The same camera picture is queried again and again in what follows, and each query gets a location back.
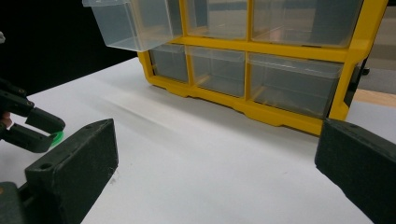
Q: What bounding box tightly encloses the yellow black organizer cabinet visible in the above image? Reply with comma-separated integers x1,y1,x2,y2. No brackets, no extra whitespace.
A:
136,0,390,137

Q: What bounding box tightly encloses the grid of clear drawers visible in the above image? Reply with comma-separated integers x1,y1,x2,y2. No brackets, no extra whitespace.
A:
148,0,364,119

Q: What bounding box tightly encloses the clear plastic drawer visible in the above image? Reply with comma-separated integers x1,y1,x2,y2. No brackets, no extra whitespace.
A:
82,0,184,52

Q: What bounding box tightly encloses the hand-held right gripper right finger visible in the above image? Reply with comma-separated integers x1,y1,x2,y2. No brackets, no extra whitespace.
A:
314,118,396,224

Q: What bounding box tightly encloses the green round part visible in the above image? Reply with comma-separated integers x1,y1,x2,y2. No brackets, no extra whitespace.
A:
50,131,65,147

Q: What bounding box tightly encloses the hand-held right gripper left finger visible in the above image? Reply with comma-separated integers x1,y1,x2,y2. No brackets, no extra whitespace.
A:
24,118,120,224

